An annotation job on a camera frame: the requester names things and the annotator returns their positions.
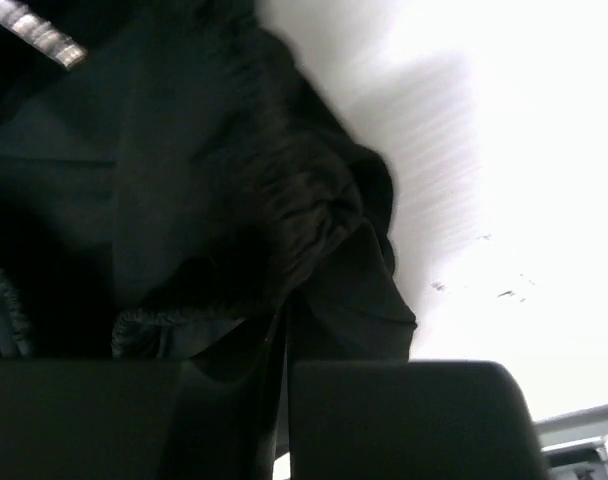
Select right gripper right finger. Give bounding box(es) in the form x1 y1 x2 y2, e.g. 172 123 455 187
289 361 549 480

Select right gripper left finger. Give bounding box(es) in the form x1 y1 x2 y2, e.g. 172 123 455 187
0 359 183 479

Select black trousers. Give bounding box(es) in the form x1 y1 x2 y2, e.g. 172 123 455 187
0 1 416 479

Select aluminium table frame rail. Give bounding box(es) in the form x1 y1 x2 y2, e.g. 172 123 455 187
535 404 608 479

